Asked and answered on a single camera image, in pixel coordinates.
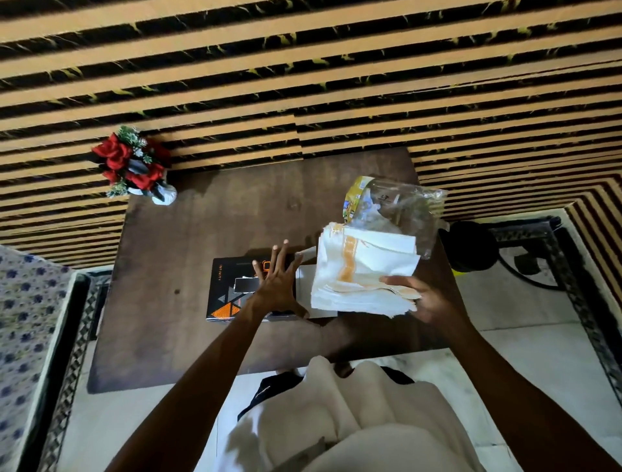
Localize person's right hand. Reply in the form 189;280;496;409
378;275;468;332

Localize person's left hand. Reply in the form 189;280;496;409
252;239;310;320

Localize person's right forearm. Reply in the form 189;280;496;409
440;311;622;472

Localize person's left forearm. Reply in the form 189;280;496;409
104;301;274;472

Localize white paper sheet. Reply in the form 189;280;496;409
294;264;339;320

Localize black box orange triangles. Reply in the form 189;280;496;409
205;255;298;323

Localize clear plastic bag yellow label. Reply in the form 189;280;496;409
342;175;450;261

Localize black round stool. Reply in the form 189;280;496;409
439;221;500;274

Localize person's white garment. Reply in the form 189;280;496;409
216;355;487;472

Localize red flower bouquet white vase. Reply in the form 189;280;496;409
90;125;179;206

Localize black patterned rug border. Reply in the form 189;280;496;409
478;216;622;393

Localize blue floral white cloth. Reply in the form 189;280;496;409
0;244;78;472

